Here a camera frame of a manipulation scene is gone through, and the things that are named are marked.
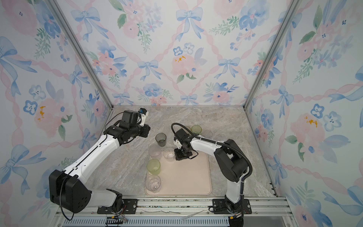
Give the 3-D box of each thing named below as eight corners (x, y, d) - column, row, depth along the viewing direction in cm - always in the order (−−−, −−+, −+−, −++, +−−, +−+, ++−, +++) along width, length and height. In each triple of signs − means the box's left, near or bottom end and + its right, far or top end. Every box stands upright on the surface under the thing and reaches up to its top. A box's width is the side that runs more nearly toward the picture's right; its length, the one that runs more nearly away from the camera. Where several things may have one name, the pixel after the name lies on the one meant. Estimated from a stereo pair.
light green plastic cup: (147, 175, 86) (144, 169, 79) (149, 164, 90) (146, 159, 83) (161, 175, 86) (159, 170, 79) (162, 164, 90) (160, 159, 83)
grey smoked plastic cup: (156, 147, 98) (154, 141, 93) (157, 138, 103) (156, 132, 97) (166, 147, 98) (165, 141, 93) (167, 138, 103) (166, 132, 97)
